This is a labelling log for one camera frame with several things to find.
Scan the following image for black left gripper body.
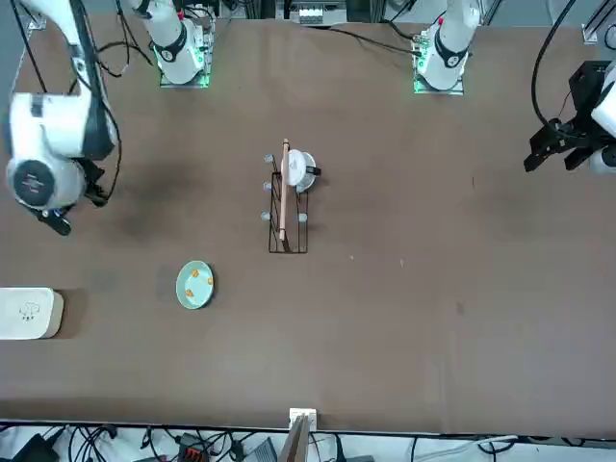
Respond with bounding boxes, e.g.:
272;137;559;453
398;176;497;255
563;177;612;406
548;60;613;151

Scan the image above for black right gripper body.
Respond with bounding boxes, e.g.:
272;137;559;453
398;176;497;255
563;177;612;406
79;160;108;209

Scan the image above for small orange popcorn cluster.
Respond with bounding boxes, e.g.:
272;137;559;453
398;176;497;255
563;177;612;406
186;269;216;296

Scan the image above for green bowl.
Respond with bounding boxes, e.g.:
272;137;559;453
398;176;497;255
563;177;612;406
175;260;217;310

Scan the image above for cream rectangular tray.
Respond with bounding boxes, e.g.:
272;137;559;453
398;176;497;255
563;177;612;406
0;287;64;341

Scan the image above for white cup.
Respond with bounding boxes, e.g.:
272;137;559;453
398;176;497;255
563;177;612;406
287;149;322;193

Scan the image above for small white power strip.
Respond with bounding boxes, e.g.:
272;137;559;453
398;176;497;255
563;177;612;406
296;3;325;26

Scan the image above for red and black connector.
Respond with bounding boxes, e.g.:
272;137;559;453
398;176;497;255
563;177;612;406
176;432;209;462

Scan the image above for grey power adapter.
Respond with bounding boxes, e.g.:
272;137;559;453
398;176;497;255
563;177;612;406
249;437;278;462

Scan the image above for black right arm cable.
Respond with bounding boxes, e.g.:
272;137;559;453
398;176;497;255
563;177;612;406
12;0;155;206

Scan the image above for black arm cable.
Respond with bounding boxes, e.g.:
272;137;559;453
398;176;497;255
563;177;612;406
12;0;155;206
530;0;578;130

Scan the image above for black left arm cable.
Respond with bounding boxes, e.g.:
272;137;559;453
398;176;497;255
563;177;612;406
530;0;578;130

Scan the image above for black wire cup rack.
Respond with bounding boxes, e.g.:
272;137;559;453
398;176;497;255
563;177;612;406
262;138;310;255

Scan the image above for black table cable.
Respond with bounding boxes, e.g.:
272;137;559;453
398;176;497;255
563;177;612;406
326;19;421;55

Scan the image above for aluminium camera post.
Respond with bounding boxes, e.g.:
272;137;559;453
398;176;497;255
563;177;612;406
280;407;319;462

